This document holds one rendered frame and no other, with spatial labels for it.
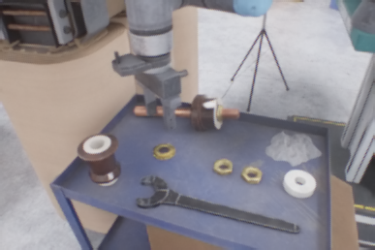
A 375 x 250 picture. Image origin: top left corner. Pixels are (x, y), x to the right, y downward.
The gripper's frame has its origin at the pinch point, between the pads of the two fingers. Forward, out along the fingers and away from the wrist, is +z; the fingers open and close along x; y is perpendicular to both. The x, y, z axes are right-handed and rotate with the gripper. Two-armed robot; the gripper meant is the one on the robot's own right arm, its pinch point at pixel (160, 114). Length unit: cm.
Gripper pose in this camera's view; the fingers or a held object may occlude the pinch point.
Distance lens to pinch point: 71.7
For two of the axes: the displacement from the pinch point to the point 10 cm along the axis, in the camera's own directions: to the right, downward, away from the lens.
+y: 8.0, -3.9, 4.7
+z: 0.3, 8.0, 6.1
